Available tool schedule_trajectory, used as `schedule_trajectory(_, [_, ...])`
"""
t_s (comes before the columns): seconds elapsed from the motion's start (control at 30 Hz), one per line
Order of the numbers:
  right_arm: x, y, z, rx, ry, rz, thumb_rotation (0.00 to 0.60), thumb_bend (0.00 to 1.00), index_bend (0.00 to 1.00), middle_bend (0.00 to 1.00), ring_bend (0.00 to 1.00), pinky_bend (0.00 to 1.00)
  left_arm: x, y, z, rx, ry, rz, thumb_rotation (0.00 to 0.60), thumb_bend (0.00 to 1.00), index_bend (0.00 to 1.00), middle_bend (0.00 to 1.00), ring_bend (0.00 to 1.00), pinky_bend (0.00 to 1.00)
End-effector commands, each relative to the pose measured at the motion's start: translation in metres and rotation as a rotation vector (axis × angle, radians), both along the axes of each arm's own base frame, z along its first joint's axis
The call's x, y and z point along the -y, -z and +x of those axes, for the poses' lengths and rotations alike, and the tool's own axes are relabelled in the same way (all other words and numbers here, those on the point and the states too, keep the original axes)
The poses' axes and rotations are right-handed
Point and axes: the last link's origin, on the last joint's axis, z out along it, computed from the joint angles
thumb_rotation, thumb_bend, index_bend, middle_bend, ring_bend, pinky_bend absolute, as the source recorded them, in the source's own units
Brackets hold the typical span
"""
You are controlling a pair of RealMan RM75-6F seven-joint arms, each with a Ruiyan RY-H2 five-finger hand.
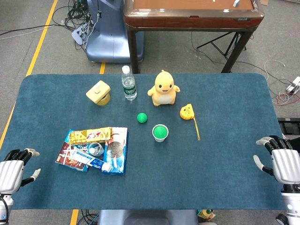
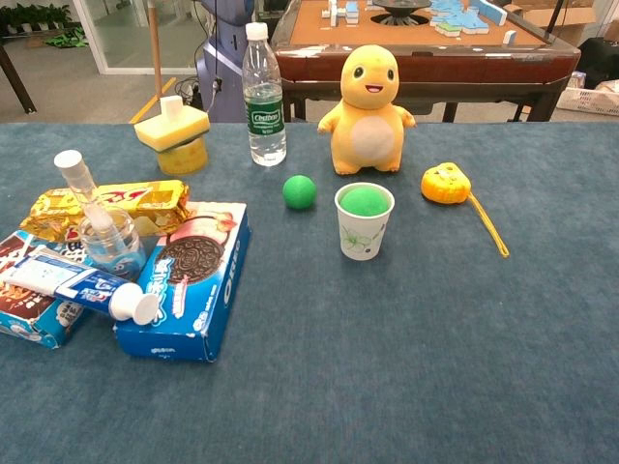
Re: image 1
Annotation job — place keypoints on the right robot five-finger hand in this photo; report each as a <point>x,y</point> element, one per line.
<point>284,164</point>

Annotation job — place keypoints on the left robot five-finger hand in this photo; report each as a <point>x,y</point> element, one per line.
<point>10,172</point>

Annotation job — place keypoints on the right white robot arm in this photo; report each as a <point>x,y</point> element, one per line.
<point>291,204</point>

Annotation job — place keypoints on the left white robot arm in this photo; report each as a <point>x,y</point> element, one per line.
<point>3,206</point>

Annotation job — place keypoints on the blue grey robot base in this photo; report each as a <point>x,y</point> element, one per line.
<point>110,39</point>

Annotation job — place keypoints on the white blue toothpaste tube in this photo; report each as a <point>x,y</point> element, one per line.
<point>82,159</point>

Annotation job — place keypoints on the clear water bottle green label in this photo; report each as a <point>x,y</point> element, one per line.
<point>129,90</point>

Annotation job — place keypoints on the black floor equipment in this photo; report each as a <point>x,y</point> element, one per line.
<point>288,127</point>

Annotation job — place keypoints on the black caster wheel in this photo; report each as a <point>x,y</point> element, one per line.
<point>280,218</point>

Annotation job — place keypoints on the brown and blue Oreo box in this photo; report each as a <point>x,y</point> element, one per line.
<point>68,159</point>

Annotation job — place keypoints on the teal blue table mat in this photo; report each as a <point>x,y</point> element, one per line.
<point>211,168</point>

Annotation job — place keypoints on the white power strip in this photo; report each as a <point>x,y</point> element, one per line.
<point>294,85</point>

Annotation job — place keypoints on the golden snack packet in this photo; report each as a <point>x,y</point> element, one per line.
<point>89,136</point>

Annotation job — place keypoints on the clear plastic jar blue label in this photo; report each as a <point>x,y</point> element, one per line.
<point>99,150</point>

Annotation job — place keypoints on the yellow toy on floor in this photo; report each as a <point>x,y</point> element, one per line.
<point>206,215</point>

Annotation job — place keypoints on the blue Oreo cookie box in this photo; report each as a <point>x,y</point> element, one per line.
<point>118,150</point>

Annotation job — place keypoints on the white paper cup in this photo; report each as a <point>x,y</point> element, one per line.
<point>160,140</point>

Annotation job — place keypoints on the green foam ball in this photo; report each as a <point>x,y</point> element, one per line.
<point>142,117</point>
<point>160,131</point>

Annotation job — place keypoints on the black tripod stand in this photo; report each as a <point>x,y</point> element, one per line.
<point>222,44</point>

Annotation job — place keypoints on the yellow plush dinosaur toy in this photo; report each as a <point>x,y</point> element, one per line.
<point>164,92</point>

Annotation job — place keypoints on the grey blue robot torso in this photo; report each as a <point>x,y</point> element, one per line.
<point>147,218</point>

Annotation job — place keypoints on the grey power strip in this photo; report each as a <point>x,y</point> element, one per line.
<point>78,35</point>

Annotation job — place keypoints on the white blue mahjong tile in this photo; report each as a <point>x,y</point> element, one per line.
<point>236,3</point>

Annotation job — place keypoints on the brown mahjong table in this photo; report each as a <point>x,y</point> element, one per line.
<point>194,21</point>

